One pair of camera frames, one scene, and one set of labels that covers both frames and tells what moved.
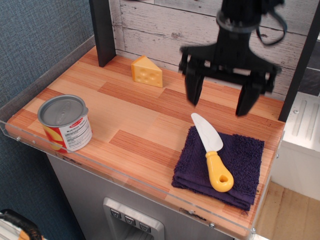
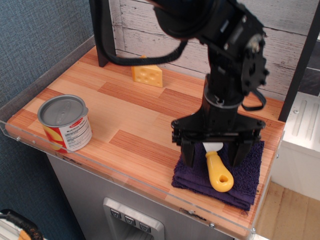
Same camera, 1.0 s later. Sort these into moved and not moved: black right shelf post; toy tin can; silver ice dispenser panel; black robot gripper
Moved: black robot gripper
Not moved: silver ice dispenser panel; toy tin can; black right shelf post
